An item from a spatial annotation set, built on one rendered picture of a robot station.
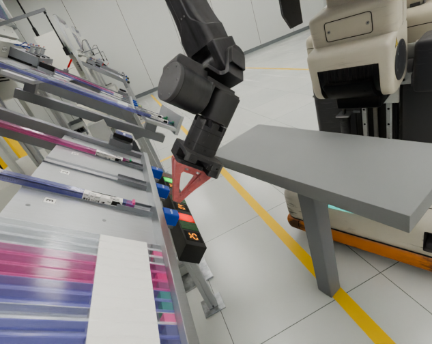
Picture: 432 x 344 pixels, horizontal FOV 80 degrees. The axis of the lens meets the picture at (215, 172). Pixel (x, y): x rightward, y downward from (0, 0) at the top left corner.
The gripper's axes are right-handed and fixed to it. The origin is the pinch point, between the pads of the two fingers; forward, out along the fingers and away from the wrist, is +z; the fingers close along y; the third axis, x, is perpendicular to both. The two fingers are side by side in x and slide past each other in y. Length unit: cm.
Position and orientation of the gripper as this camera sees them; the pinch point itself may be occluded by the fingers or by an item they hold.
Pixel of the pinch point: (177, 197)
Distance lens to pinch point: 46.7
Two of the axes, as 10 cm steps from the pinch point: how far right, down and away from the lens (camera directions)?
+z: -4.1, 8.9, 1.9
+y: 3.0, 3.3, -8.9
